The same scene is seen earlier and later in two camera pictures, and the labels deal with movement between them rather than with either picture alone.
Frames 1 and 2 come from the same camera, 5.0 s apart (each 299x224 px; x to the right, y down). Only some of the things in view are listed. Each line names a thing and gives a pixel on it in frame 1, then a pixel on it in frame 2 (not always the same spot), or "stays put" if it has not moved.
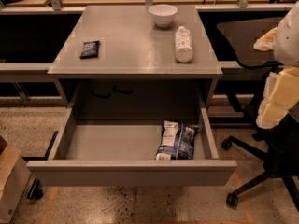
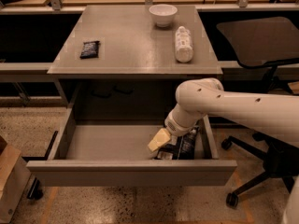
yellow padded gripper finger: (280, 94) -> (179, 121)
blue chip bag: (177, 141) stays put
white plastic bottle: (184, 45) stays put
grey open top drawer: (124, 154) stays put
